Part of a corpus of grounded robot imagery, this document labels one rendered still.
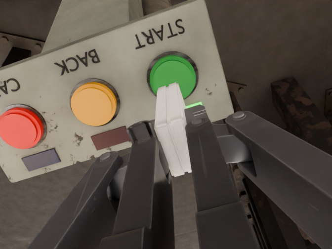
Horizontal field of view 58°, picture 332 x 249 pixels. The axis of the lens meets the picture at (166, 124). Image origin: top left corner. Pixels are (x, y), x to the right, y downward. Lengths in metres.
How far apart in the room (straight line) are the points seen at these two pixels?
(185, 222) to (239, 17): 1.12
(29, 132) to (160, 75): 0.13
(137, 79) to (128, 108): 0.03
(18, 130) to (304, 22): 0.89
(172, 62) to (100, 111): 0.08
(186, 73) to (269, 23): 0.75
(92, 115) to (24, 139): 0.07
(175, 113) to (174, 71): 0.11
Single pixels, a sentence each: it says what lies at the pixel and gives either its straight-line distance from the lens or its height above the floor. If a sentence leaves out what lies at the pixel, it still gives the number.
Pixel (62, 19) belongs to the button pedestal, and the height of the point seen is 0.46.
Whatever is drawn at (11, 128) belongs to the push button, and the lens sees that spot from 0.31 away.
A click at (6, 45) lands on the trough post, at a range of 0.98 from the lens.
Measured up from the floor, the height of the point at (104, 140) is 0.61.
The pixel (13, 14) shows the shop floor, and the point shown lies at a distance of 0.94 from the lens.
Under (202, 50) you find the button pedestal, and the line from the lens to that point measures 0.27.
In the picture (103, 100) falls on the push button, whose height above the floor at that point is 0.61.
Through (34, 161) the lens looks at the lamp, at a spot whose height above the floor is 0.61.
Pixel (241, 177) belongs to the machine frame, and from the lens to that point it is 1.33.
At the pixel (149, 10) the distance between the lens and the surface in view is 0.69.
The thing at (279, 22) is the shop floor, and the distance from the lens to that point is 1.00.
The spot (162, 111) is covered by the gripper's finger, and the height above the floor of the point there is 0.70.
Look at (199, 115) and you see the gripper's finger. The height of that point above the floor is 0.71.
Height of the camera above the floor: 0.82
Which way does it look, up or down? 48 degrees down
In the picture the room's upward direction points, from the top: 170 degrees clockwise
